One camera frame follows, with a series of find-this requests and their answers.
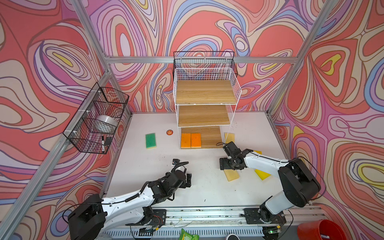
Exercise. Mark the red bucket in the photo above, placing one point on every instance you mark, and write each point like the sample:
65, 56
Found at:
321, 230

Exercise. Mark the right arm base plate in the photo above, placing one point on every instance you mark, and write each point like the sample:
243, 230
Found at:
257, 216

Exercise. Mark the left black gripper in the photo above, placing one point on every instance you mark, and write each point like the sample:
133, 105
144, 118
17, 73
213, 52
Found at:
184, 184

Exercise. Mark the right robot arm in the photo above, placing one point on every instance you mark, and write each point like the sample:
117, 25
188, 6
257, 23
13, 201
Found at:
299, 184

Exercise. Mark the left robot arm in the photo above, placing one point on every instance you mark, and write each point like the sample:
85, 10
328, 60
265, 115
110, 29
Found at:
97, 214

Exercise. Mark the green snack bag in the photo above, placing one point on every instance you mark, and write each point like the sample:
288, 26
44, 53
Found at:
187, 236

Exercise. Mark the silver tape roll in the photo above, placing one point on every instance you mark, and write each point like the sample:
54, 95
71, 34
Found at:
105, 122

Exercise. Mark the green sponge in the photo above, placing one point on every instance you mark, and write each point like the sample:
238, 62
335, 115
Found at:
151, 141

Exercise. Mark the white wire wooden shelf rack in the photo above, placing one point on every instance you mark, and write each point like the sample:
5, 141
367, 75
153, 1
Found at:
205, 102

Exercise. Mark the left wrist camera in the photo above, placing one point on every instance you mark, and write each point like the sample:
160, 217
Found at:
175, 162

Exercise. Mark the yellow sponge right table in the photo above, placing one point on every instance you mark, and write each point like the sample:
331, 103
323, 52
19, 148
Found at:
262, 175

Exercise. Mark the yellow sponge beside shelf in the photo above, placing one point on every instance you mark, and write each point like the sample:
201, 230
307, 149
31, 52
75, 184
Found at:
229, 137

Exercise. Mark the black marker in basket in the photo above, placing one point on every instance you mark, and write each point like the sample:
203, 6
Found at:
103, 144

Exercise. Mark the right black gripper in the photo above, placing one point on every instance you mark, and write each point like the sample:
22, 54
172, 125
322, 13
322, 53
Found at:
226, 166

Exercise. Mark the black wire basket on wall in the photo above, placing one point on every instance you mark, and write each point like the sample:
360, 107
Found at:
94, 131

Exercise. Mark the pale yellow sponge orange underside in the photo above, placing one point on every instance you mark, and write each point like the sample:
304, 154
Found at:
231, 175

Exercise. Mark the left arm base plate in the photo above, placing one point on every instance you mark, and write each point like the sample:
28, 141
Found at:
154, 218

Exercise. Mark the aluminium front rail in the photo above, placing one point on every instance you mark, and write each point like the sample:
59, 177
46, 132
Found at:
230, 216

